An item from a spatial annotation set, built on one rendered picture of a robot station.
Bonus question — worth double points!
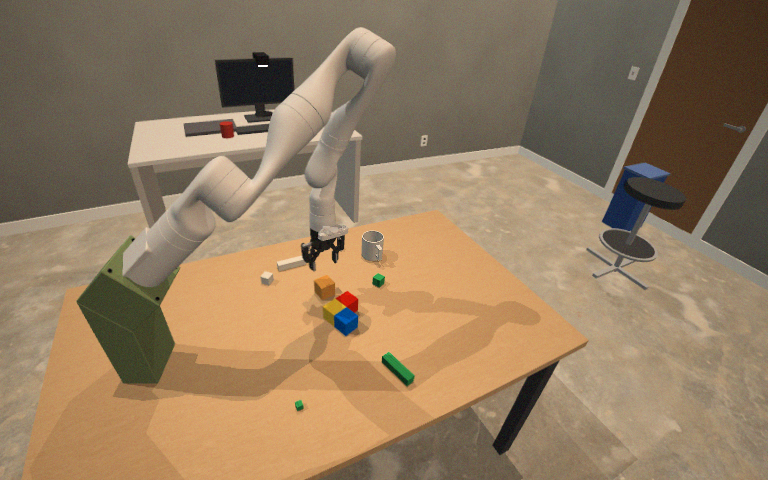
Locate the grey mug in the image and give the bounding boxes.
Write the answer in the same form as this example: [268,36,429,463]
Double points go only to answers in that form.
[361,230,384,261]

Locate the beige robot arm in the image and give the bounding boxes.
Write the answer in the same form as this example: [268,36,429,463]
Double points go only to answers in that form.
[122,28,396,287]

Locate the blue cube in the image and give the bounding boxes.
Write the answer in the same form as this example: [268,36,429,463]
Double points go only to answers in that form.
[334,307,358,336]

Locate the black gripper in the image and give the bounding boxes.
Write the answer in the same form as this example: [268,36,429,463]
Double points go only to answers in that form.
[301,228,345,272]

